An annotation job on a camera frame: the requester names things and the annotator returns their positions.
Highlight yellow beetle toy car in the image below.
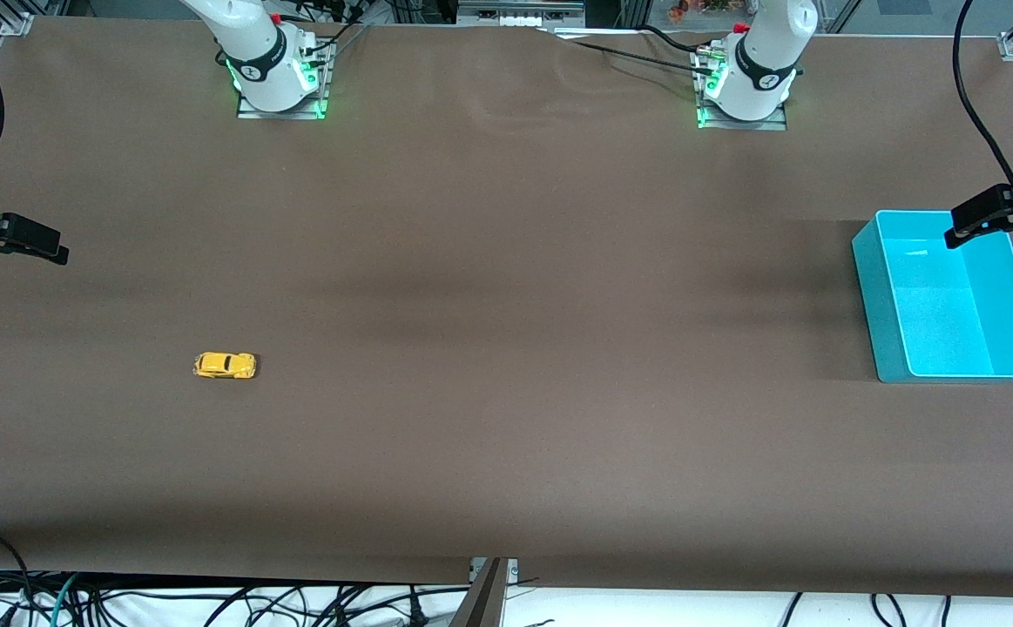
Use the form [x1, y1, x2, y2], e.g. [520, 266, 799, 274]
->
[193, 351, 258, 381]

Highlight teal plastic storage bin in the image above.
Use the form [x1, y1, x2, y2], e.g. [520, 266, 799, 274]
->
[851, 210, 1013, 384]

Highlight orange toy items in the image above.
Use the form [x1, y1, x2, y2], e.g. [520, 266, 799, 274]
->
[667, 0, 733, 23]

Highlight brown table cover sheet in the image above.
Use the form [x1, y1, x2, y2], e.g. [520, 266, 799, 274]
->
[0, 16, 1013, 598]

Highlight white power strip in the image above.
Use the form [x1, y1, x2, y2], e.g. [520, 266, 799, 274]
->
[458, 0, 585, 27]

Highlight grey support beam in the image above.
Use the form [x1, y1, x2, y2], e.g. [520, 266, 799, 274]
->
[448, 557, 511, 627]

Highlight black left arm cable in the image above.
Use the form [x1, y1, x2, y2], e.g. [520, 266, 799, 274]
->
[952, 0, 1013, 198]

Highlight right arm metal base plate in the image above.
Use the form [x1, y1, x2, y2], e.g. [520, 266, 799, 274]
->
[236, 39, 331, 121]

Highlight curved black table cable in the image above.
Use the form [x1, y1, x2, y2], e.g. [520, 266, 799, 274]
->
[641, 24, 709, 53]

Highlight teal floor cable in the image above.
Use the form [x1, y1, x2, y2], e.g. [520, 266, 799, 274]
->
[49, 571, 82, 627]

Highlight black base cable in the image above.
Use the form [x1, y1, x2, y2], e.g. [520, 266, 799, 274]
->
[301, 0, 372, 62]

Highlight long black table cable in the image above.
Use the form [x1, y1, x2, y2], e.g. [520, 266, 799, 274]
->
[541, 29, 716, 72]

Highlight silver edge bracket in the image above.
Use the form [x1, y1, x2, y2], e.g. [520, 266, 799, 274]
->
[469, 557, 520, 583]

